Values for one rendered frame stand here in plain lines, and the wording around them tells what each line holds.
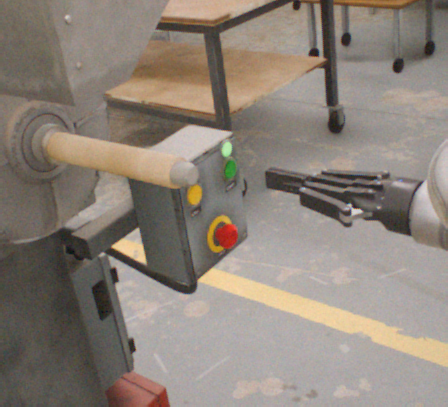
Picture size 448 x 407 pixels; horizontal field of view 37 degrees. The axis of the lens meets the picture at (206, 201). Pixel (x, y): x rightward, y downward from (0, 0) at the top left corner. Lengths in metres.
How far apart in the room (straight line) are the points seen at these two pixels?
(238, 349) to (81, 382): 1.21
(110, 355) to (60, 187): 0.51
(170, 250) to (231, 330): 1.40
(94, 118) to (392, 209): 0.40
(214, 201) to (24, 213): 0.35
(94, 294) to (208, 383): 1.10
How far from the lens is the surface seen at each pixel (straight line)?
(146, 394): 1.35
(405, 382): 2.21
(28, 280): 1.05
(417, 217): 0.87
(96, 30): 0.47
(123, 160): 0.68
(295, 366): 2.26
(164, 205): 1.00
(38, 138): 0.78
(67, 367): 1.17
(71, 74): 0.46
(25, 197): 0.81
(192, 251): 1.03
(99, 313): 1.22
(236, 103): 3.20
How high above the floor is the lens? 1.53
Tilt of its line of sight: 28 degrees down
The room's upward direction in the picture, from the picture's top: 9 degrees counter-clockwise
